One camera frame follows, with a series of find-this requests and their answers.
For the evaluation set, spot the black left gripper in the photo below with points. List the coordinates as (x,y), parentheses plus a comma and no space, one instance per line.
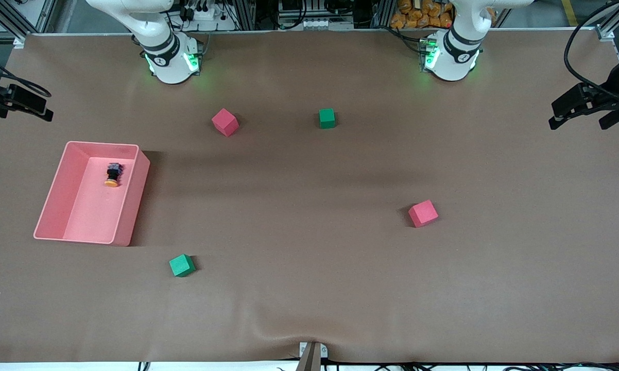
(614,88)

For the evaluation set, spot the yellow black push button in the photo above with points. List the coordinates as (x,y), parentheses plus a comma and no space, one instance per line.
(113,175)

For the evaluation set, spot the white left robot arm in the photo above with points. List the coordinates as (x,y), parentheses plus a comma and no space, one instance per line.
(453,56)

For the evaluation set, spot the pink plastic bin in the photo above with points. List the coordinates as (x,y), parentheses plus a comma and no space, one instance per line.
(90,211)

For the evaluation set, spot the orange packaged goods pile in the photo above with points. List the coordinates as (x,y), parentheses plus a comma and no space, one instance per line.
(420,15)

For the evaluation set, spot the pink foam cube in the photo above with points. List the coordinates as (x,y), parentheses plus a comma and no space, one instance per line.
(225,122)
(423,214)

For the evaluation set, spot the white power strip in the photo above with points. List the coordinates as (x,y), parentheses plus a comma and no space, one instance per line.
(211,23)

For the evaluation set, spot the green foam cube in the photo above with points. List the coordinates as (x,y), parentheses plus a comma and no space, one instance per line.
(182,266)
(327,118)

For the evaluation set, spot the grey electronics box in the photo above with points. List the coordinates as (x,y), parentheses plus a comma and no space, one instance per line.
(314,23)

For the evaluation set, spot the brown table mat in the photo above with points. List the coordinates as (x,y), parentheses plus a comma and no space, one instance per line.
(309,288)

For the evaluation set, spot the aluminium table corner bracket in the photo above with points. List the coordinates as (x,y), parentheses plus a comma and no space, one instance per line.
(605,33)
(19,42)

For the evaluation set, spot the aluminium frame post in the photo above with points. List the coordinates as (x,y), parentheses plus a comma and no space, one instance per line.
(381,15)
(246,15)

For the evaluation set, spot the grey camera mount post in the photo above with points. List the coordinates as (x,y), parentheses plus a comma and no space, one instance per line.
(310,358)

